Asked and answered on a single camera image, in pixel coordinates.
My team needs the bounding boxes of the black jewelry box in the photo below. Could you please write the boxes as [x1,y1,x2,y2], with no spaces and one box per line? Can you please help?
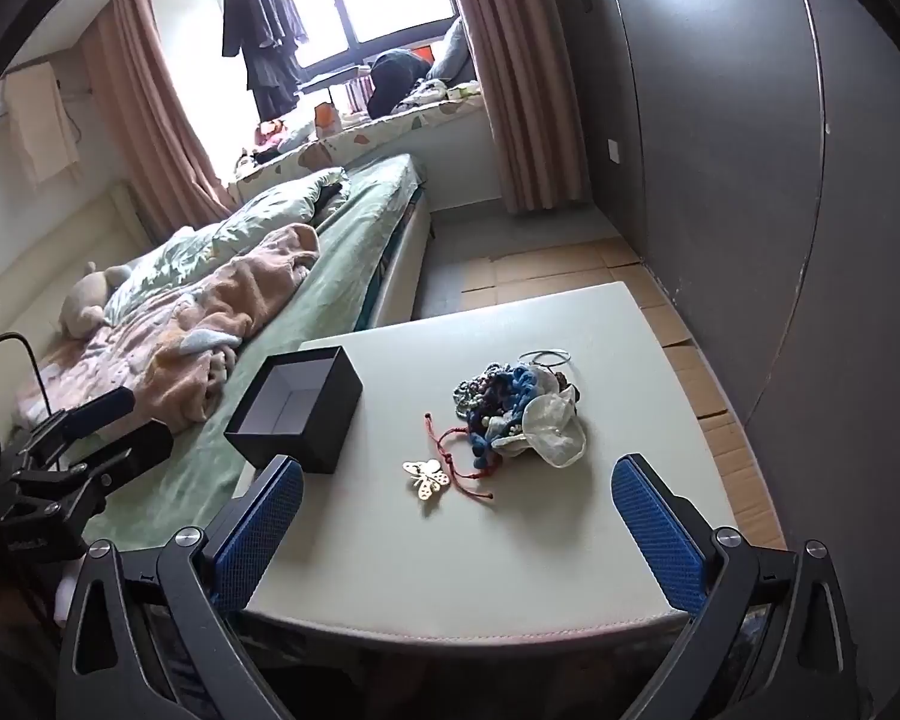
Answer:
[224,346,362,475]

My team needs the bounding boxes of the white organza scrunchie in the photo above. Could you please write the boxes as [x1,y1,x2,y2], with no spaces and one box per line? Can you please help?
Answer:
[491,387,587,470]

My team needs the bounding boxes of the red string bracelet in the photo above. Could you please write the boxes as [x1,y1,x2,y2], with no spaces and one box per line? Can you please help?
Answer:
[422,409,497,504]

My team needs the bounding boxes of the blue bead bracelet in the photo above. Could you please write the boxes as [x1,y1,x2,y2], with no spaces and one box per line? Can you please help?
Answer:
[463,362,538,467]

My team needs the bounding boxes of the thin silver ring bangle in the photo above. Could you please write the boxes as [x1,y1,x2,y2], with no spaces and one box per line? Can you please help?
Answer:
[518,348,572,369]

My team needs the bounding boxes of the gold butterfly hair clip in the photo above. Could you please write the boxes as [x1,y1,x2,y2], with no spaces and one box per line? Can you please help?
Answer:
[401,458,450,502]

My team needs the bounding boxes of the pink fleece blanket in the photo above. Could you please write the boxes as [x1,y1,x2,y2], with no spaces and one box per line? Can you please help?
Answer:
[13,223,320,433]

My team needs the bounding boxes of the beige plush toy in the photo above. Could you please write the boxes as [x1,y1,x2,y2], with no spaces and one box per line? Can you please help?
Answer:
[59,262,131,340]

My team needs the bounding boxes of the pink curtain left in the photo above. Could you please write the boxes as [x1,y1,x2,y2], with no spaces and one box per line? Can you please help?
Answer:
[79,0,235,241]

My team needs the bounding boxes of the pink curtain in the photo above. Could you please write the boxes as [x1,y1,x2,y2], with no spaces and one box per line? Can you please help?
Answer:
[458,0,589,215]
[79,0,235,241]

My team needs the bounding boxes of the green sheet bed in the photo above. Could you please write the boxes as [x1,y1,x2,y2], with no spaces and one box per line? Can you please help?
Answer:
[66,154,424,550]

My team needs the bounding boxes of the green floral duvet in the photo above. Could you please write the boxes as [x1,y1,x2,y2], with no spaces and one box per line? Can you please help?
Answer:
[105,167,349,325]

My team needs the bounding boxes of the beige hanging towel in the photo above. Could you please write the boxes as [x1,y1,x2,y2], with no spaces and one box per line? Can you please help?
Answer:
[2,62,79,188]

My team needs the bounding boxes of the window seat patterned cushion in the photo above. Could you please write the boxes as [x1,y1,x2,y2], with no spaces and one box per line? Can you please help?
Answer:
[232,86,484,188]

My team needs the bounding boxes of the cardboard floor sheets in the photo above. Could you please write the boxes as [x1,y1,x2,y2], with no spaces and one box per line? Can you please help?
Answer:
[460,236,785,548]

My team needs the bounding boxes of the pink curtain right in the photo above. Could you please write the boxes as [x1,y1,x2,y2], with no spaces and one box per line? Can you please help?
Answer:
[458,0,589,215]

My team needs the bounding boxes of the dark hanging clothes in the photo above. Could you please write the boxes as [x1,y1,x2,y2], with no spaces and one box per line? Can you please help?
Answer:
[222,0,308,122]

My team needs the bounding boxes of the black bag on sill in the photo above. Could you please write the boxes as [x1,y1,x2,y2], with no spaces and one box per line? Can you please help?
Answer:
[367,49,432,119]

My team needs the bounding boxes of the dark grey wardrobe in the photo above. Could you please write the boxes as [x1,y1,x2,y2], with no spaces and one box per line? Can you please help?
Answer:
[556,0,900,704]

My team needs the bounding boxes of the grey pillow on sill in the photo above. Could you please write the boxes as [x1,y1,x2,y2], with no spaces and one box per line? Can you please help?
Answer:
[427,16,476,86]

